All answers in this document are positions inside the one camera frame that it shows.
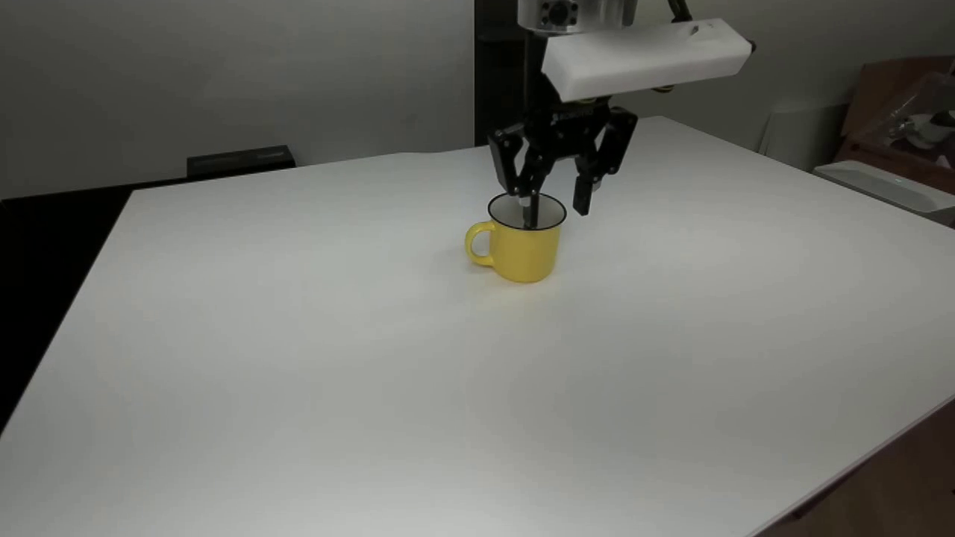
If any brown cardboard box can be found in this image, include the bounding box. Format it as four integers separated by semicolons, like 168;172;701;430
838;57;955;193

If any dark vertical pillar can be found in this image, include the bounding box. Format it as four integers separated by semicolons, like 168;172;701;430
474;0;573;147

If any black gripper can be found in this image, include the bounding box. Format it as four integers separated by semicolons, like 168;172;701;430
489;96;640;215

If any black pen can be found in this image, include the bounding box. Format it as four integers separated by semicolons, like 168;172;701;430
525;162;553;229

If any white flat box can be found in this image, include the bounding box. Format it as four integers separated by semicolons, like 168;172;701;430
814;162;955;215

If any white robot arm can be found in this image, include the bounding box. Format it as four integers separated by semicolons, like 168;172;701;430
488;0;640;229

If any black chair back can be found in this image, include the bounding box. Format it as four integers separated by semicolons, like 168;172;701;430
189;147;297;178

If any yellow enamel mug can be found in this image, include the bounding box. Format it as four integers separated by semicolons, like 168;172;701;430
462;193;567;282

